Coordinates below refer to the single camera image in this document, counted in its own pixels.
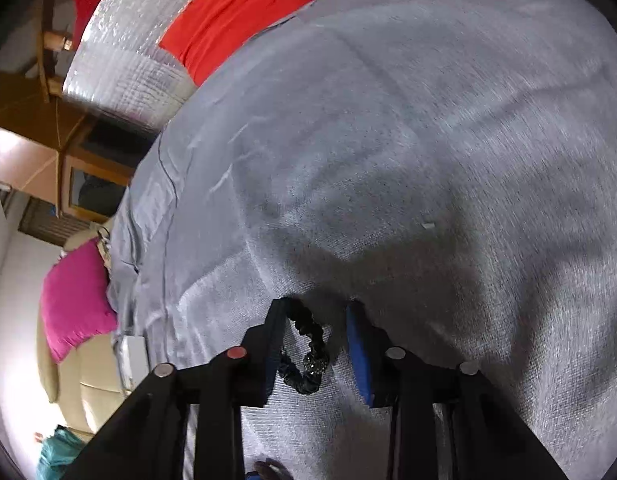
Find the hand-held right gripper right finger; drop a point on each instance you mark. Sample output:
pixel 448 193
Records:
pixel 359 350

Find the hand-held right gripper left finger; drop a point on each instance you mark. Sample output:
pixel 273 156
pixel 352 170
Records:
pixel 273 345

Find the black scrunchie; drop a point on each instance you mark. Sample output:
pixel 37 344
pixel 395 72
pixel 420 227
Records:
pixel 313 340

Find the beige sofa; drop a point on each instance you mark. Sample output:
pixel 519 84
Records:
pixel 88 395

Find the patterned cloth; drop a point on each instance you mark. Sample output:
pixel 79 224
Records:
pixel 104 247

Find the pink pillow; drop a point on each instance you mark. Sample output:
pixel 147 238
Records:
pixel 73 300

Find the grey blanket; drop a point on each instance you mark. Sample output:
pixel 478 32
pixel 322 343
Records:
pixel 413 135

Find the teal cloth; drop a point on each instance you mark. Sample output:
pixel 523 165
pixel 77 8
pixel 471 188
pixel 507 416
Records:
pixel 58 455

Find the dark window grille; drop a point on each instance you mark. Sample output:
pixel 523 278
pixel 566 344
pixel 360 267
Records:
pixel 38 220

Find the wooden cabinet with glass door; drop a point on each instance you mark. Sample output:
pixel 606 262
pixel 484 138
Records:
pixel 71 165

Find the silver foil mat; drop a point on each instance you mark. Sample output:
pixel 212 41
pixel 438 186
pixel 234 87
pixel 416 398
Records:
pixel 118 70

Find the red pillow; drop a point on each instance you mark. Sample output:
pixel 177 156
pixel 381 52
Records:
pixel 228 15

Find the wooden railing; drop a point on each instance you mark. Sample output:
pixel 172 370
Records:
pixel 51 35

